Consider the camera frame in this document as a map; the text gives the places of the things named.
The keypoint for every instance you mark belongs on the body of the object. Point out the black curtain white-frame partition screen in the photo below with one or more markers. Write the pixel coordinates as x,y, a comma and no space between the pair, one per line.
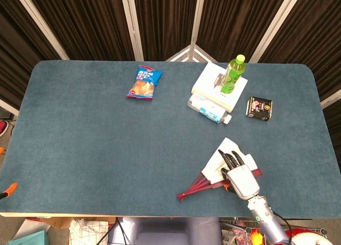
90,21

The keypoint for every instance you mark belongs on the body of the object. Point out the clear blue-label water bottle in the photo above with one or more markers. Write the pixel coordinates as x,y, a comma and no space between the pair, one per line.
210,113

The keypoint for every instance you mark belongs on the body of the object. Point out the white book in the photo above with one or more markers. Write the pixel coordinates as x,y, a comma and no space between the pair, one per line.
207,80

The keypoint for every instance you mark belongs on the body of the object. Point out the white paper with red print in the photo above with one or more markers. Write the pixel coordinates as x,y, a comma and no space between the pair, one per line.
33,225

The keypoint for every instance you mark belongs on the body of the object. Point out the teal box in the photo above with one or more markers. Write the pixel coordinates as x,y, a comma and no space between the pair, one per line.
29,239

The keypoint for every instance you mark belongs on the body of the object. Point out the blue snack bag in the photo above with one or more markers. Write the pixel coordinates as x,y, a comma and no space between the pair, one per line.
144,82

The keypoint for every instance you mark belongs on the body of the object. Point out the blue felt table mat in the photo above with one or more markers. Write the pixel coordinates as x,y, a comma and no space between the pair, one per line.
106,149

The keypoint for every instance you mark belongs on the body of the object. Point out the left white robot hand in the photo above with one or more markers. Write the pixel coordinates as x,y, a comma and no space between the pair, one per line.
10,189

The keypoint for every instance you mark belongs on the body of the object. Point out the green tea bottle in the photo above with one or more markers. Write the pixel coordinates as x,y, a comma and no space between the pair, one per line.
231,77

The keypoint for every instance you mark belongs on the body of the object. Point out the black luncheon meat tin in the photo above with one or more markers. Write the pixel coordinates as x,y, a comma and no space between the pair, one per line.
259,108

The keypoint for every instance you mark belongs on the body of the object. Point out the white checkered cloth bag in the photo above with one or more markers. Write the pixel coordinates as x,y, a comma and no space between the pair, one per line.
88,233

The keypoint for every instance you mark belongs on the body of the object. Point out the grey-purple robot torso base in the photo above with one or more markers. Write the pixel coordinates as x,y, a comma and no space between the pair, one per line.
165,231

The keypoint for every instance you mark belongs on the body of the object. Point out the red and white round object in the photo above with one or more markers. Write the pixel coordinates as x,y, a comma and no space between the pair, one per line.
309,238

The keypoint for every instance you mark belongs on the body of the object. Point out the yellow rubber chicken toy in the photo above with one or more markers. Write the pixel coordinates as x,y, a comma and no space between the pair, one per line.
256,238

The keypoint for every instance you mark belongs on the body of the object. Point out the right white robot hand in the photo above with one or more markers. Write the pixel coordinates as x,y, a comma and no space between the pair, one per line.
243,181

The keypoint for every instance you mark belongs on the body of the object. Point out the white paper red-ribbed folding fan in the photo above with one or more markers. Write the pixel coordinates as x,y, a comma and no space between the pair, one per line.
230,145

